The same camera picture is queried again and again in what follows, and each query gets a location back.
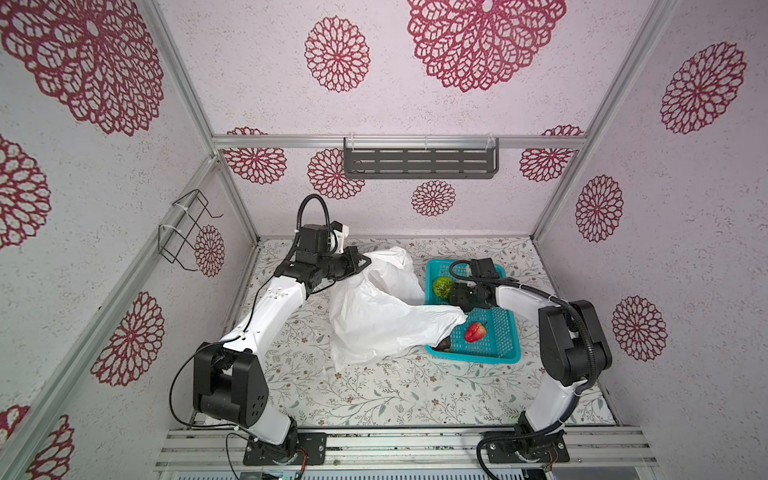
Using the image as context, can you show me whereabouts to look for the red strawberry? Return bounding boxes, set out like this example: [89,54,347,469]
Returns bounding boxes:
[464,322,487,344]

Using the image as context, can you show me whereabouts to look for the green bumpy custard apple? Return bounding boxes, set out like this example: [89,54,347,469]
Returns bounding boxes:
[431,276,454,300]

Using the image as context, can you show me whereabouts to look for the white plastic bag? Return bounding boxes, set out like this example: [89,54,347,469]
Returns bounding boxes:
[328,246,467,372]

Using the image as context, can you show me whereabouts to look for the dark purple mangosteen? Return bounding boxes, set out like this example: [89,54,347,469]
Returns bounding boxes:
[434,337,452,352]

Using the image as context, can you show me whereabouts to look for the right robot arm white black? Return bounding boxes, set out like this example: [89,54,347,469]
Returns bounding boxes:
[449,258,613,440]

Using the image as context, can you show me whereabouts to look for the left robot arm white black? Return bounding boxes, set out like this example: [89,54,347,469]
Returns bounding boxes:
[192,221,371,454]

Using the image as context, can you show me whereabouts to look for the teal plastic basket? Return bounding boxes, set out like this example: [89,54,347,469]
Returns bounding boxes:
[425,259,522,365]

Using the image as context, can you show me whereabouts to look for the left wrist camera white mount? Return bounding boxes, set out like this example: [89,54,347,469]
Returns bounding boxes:
[329,221,350,254]

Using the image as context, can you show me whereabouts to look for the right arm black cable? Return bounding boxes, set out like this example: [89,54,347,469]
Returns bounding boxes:
[448,259,601,480]

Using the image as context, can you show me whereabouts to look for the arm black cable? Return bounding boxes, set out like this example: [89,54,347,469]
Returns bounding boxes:
[167,193,337,430]
[448,259,601,480]

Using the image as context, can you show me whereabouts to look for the grey wall shelf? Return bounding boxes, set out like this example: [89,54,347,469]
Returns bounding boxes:
[342,138,499,180]

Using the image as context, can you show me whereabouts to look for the black wire wall rack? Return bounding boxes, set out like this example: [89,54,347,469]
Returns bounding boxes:
[156,189,222,272]

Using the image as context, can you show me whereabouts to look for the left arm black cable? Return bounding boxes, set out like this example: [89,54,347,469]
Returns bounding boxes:
[167,193,337,430]

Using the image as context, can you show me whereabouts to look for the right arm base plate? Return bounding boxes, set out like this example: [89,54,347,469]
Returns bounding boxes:
[485,430,570,464]

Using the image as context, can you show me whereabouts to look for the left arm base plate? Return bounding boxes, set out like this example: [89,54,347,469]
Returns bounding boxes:
[243,431,328,467]

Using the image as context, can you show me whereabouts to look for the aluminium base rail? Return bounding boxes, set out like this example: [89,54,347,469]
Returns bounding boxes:
[152,426,658,472]

